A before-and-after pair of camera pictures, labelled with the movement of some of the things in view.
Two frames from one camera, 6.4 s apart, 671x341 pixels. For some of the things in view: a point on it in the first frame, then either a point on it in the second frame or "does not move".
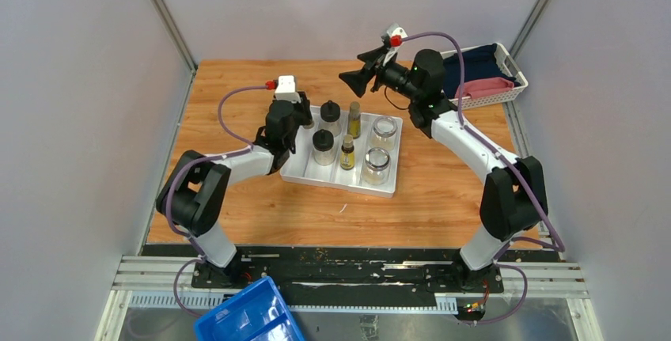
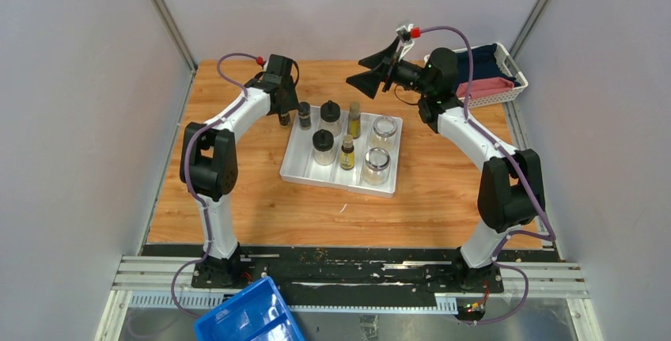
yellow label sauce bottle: (347, 153) does not move
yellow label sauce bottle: (354, 123) does not move
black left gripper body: (301, 115) to (289, 101)
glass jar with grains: (384, 135) does not move
